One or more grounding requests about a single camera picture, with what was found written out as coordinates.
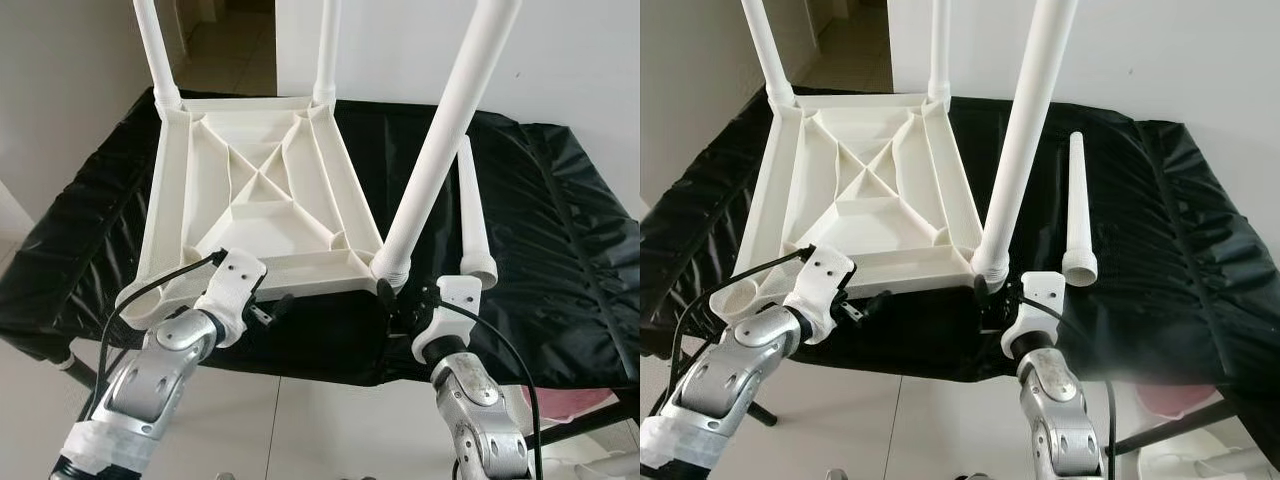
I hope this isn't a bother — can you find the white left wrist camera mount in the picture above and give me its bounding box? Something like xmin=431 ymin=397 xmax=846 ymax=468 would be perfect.
xmin=785 ymin=245 xmax=858 ymax=346
xmin=195 ymin=250 xmax=269 ymax=349

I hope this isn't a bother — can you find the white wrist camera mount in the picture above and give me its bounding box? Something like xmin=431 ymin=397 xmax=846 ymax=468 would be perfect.
xmin=785 ymin=245 xmax=858 ymax=346
xmin=412 ymin=275 xmax=486 ymax=363
xmin=1000 ymin=270 xmax=1067 ymax=361
xmin=195 ymin=250 xmax=269 ymax=349

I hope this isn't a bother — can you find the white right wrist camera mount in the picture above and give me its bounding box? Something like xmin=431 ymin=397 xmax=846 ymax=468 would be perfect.
xmin=1000 ymin=270 xmax=1067 ymax=361
xmin=412 ymin=275 xmax=486 ymax=363

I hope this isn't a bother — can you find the pink round object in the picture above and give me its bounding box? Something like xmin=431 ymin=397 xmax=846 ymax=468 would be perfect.
xmin=525 ymin=385 xmax=626 ymax=421
xmin=1140 ymin=385 xmax=1226 ymax=419

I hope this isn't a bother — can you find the white plastic object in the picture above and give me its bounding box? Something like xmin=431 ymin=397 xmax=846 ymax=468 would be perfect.
xmin=1150 ymin=445 xmax=1280 ymax=480
xmin=545 ymin=445 xmax=640 ymax=480

